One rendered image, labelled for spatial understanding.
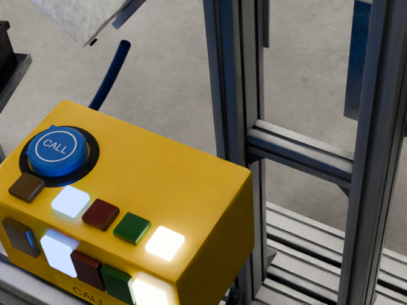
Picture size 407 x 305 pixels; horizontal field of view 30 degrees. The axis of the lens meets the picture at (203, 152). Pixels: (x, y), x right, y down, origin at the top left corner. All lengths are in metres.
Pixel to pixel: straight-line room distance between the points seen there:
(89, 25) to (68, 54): 1.48
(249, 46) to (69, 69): 1.23
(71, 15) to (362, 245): 0.62
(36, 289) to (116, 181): 0.25
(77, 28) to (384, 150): 0.45
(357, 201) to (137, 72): 1.18
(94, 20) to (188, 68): 1.36
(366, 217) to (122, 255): 0.74
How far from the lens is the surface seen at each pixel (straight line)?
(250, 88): 1.14
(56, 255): 0.50
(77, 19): 0.84
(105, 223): 0.47
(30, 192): 0.50
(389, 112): 0.99
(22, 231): 0.51
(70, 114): 0.55
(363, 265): 1.27
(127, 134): 0.53
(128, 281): 0.47
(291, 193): 1.86
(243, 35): 1.06
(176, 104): 2.08
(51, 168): 0.51
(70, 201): 0.49
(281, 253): 1.67
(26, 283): 0.73
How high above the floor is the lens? 1.45
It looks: 48 degrees down
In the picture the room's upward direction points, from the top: 6 degrees counter-clockwise
